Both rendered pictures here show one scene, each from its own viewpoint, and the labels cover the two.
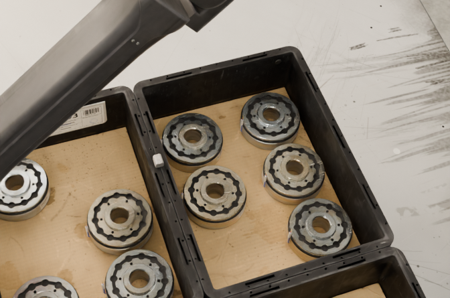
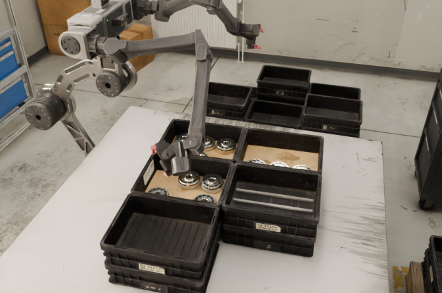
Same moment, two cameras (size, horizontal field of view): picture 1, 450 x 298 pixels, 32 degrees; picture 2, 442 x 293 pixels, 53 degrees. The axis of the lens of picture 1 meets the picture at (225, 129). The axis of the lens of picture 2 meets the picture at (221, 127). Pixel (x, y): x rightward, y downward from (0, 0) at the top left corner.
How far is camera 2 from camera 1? 1.45 m
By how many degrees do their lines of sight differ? 42
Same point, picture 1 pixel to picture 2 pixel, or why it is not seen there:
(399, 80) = not seen: hidden behind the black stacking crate
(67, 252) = (187, 195)
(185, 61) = (134, 162)
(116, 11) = (202, 69)
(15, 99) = (198, 102)
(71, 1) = (80, 178)
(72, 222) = (179, 191)
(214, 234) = not seen: hidden behind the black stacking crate
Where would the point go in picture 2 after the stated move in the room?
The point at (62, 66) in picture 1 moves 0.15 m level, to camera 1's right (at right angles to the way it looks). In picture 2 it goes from (202, 87) to (225, 73)
